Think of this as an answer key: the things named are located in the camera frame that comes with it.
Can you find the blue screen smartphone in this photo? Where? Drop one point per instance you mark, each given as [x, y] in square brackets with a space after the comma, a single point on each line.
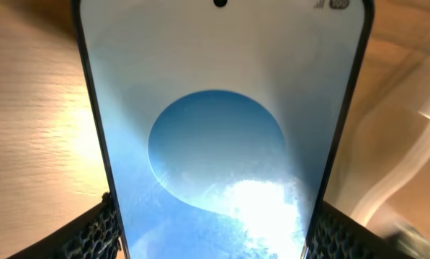
[219, 120]

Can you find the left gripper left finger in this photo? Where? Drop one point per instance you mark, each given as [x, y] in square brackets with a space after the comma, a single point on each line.
[93, 235]

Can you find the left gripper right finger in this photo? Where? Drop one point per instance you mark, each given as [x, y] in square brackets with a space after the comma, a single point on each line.
[337, 236]

